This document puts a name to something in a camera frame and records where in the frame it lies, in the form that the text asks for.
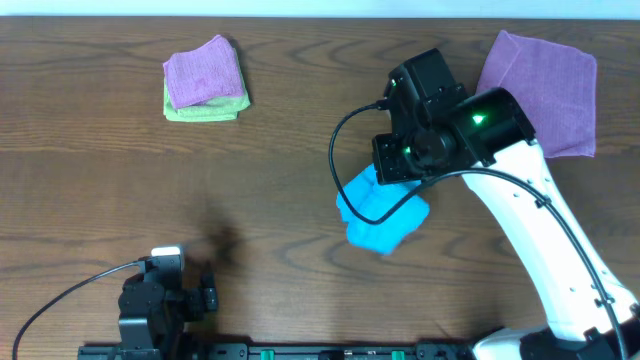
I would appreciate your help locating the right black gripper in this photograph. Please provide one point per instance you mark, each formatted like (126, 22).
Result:
(388, 160)

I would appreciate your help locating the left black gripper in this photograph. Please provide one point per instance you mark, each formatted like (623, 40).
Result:
(206, 299)

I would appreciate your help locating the blue microfiber cloth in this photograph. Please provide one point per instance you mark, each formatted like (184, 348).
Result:
(372, 201)

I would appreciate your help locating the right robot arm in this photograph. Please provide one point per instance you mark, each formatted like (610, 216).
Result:
(590, 314)

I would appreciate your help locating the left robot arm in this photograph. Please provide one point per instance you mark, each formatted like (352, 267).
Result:
(136, 335)

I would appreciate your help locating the large purple cloth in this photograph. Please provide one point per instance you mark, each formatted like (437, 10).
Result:
(554, 84)

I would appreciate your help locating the folded green cloth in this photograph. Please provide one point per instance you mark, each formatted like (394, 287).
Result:
(218, 109)

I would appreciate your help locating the folded purple cloth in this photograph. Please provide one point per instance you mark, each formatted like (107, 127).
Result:
(208, 72)

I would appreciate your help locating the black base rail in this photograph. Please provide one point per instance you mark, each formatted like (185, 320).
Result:
(239, 351)

